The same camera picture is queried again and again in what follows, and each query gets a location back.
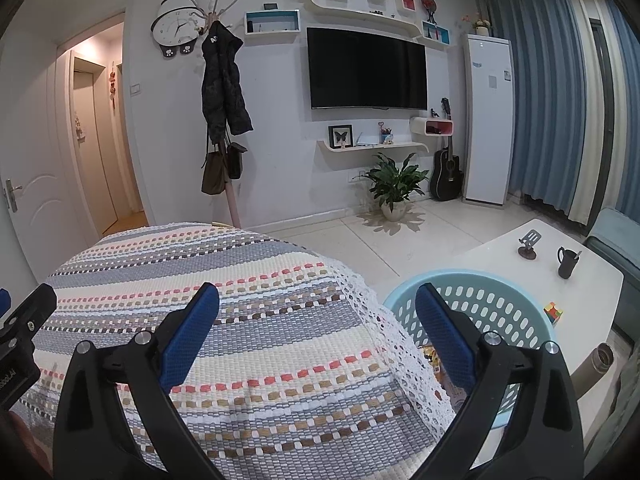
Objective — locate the panda wall clock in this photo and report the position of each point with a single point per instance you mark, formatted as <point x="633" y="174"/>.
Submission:
<point x="175" y="25"/>

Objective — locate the white curved wall shelf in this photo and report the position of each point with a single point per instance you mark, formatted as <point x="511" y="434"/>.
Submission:
<point x="375" y="146"/>

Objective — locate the white and pink cubby shelf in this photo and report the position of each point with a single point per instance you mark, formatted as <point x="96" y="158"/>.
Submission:
<point x="432" y="126"/>

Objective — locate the black handbag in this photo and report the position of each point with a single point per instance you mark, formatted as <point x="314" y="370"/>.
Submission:
<point x="236" y="160"/>

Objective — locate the small blue box shelf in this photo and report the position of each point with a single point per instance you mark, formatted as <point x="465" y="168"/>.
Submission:
<point x="436" y="33"/>

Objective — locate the red wall cube shelf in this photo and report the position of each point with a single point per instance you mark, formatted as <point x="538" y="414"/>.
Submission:
<point x="408" y="2"/>

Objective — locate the round fan ornament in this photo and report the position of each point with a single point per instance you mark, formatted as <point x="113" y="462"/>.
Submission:
<point x="429" y="4"/>

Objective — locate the colourful puzzle cube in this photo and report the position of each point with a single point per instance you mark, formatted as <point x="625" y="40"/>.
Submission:
<point x="553" y="312"/>

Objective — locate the blue and white curtain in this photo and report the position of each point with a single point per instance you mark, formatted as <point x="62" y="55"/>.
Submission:
<point x="545" y="85"/>

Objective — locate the black mug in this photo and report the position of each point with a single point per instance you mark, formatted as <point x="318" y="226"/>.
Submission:
<point x="567" y="264"/>

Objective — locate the striped woven tablecloth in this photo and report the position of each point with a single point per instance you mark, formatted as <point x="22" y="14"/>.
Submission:
<point x="250" y="285"/>

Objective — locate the beige hallway door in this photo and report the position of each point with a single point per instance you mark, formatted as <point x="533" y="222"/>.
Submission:
<point x="95" y="160"/>

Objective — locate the dark phone stand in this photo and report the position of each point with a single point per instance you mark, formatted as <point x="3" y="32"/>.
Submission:
<point x="529" y="245"/>

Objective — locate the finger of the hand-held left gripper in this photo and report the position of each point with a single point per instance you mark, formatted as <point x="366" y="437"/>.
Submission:
<point x="30" y="310"/>

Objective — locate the pink coat rack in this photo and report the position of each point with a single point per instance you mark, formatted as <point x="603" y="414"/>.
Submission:
<point x="232" y="205"/>

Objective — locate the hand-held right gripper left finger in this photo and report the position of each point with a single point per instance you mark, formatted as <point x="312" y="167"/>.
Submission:
<point x="190" y="335"/>

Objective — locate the long curved wall shelf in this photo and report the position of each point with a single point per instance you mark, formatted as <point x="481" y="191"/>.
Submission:
<point x="365" y="14"/>

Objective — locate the black flat television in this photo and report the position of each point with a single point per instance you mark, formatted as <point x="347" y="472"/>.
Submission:
<point x="367" y="67"/>

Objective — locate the framed butterfly picture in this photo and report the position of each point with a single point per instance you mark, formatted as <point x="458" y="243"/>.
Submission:
<point x="341" y="136"/>

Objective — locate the pen holder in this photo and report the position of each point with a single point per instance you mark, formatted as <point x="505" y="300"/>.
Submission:
<point x="386" y="136"/>

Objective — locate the flower pot ornament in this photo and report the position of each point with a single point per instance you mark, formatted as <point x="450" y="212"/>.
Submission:
<point x="482" y="26"/>

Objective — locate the white light switch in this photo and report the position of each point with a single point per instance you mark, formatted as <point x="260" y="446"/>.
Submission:
<point x="135" y="88"/>

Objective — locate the blue sofa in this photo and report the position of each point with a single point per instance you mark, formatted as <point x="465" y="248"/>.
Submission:
<point x="615" y="240"/>

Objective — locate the potted green plant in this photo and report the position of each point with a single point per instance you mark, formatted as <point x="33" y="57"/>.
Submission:
<point x="395" y="180"/>

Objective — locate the white door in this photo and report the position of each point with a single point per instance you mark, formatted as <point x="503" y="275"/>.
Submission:
<point x="40" y="210"/>

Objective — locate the red hanging ornament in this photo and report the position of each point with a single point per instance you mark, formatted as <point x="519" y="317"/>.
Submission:
<point x="114" y="82"/>

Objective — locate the wide blue box shelf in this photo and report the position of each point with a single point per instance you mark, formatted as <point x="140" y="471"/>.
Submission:
<point x="272" y="22"/>

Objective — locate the light blue plastic basket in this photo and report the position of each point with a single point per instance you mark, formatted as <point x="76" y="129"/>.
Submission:
<point x="500" y="305"/>

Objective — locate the white standing air conditioner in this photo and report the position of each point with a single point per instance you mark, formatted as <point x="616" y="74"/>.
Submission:
<point x="487" y="120"/>

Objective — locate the brown handbag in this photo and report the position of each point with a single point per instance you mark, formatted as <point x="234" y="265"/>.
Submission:
<point x="214" y="172"/>

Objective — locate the black acoustic guitar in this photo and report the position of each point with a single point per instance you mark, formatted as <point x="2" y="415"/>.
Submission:
<point x="446" y="175"/>

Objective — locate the metal thermos flask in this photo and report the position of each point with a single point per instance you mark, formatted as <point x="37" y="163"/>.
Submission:
<point x="592" y="367"/>

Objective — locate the white coffee table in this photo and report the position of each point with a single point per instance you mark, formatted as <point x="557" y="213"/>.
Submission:
<point x="500" y="255"/>

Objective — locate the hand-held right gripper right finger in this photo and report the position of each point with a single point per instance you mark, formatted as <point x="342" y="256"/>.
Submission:
<point x="445" y="340"/>

